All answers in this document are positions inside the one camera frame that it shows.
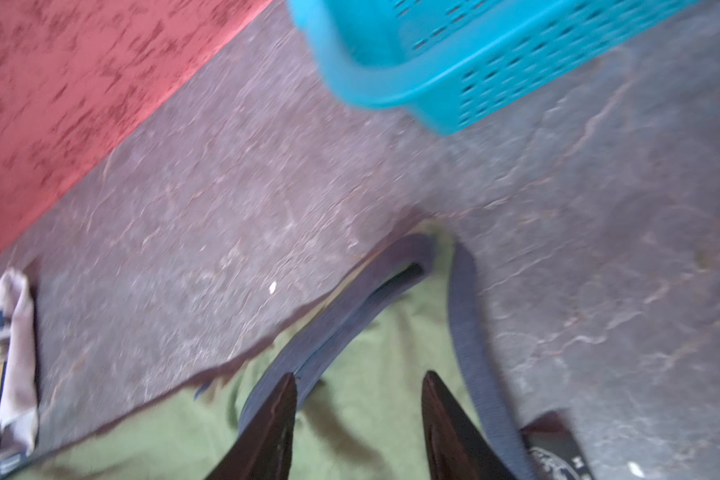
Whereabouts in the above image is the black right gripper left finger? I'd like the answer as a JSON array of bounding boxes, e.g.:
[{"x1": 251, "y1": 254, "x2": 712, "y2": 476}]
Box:
[{"x1": 206, "y1": 373, "x2": 297, "y2": 480}]

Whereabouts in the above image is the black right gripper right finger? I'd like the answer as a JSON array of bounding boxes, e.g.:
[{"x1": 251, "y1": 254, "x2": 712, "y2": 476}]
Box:
[{"x1": 421, "y1": 371, "x2": 515, "y2": 480}]

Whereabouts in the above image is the green grey tank top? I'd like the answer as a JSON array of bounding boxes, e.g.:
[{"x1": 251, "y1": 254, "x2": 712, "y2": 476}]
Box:
[{"x1": 5, "y1": 224, "x2": 595, "y2": 480}]

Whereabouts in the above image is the white tank top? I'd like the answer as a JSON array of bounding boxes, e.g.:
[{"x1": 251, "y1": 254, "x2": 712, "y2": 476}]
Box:
[{"x1": 0, "y1": 269, "x2": 39, "y2": 478}]

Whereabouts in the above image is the teal plastic basket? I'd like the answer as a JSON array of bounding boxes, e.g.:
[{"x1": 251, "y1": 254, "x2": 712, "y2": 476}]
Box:
[{"x1": 288, "y1": 0, "x2": 685, "y2": 135}]

